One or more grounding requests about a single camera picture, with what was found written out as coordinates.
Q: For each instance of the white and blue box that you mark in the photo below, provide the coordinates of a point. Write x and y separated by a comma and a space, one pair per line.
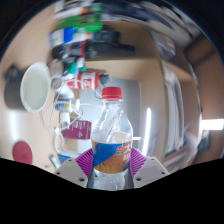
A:
66, 156

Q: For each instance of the flat round red coaster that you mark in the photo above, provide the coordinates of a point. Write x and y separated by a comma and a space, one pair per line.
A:
22, 152

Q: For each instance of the red and white canister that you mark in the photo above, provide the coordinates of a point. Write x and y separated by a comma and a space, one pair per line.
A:
86, 80

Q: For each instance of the green jar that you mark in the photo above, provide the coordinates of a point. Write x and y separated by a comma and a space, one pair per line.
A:
80, 23

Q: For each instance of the white bottle blue cap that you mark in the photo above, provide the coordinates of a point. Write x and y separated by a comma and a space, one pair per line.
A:
63, 36

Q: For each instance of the ceiling tube light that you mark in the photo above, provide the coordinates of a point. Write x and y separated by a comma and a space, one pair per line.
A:
212, 124

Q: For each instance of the clear red-capped drink bottle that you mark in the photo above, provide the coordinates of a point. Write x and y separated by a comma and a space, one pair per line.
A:
111, 153

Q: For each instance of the white LED desk lamp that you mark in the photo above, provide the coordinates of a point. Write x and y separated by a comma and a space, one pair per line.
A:
147, 131

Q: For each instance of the magenta box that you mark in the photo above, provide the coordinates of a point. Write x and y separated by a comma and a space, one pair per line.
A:
77, 130

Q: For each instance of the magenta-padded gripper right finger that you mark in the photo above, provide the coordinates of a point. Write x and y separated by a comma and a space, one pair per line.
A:
151, 170

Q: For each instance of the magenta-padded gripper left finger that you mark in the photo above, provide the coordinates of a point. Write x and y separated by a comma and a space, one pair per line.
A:
69, 170

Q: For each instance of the black mug white inside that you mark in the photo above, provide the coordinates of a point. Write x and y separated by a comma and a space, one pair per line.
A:
33, 87

